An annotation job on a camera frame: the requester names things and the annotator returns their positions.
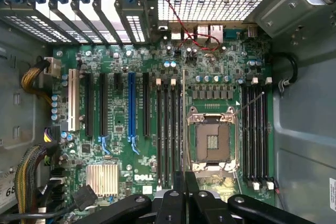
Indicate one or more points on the silver power supply unit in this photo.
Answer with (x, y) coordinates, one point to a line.
(8, 190)

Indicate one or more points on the metal socket cover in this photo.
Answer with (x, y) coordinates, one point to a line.
(223, 182)

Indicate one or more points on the white case label sticker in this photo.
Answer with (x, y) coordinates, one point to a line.
(333, 190)

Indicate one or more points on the blue expansion slot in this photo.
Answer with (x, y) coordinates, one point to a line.
(131, 103)

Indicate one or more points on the green Dell motherboard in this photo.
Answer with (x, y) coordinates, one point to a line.
(115, 119)

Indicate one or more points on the short black expansion slot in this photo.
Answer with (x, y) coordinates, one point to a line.
(118, 85)

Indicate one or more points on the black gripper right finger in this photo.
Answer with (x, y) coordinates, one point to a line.
(204, 208)

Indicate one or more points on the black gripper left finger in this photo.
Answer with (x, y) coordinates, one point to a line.
(170, 208)

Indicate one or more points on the metal CPU socket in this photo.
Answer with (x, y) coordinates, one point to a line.
(212, 140)

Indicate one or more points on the thin metal locking lever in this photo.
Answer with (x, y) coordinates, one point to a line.
(249, 104)

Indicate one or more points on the white expansion slot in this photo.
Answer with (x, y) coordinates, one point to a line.
(73, 100)

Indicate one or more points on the silver finned heatsink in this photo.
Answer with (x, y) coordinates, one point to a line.
(102, 180)

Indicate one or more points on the open metal PC case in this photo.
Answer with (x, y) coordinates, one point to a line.
(302, 129)

